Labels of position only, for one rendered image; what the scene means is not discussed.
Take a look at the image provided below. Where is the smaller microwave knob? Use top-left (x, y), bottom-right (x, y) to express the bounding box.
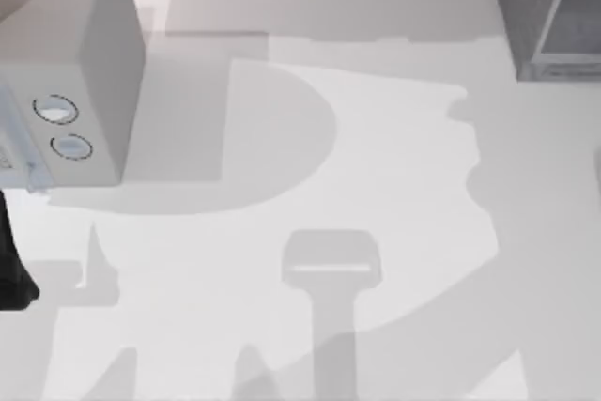
top-left (50, 132), bottom-right (94, 162)

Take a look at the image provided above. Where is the pale microwave oven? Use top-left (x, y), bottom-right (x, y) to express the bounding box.
top-left (0, 0), bottom-right (147, 195)

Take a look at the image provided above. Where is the larger microwave knob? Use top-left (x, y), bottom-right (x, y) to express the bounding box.
top-left (32, 94), bottom-right (80, 127)

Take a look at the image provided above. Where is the grey cabinet with dark inside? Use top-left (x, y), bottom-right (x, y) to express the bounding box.
top-left (485, 0), bottom-right (601, 83)

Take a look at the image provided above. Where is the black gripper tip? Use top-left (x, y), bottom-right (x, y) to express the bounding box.
top-left (0, 188), bottom-right (41, 312)

